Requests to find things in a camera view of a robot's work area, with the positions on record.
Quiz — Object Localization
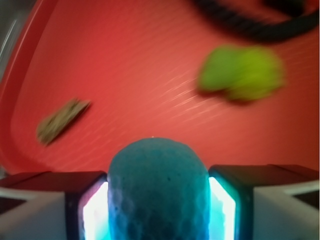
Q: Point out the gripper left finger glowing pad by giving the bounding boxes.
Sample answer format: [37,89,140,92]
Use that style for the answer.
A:
[0,171,109,240]

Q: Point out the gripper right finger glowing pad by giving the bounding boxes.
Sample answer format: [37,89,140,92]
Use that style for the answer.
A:
[209,164,320,240]

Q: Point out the blue foam ball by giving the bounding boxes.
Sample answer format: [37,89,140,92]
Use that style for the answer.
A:
[107,138,211,240]

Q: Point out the brown wood piece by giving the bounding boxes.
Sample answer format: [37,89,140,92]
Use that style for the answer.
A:
[36,98,91,146]

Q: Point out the red plastic tray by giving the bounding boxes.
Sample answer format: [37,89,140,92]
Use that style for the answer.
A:
[0,0,320,174]

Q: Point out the green plush toy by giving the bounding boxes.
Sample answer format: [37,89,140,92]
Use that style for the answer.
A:
[197,45,286,102]

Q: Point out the dark purple rope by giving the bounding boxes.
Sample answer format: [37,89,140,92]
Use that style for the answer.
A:
[192,0,320,43]

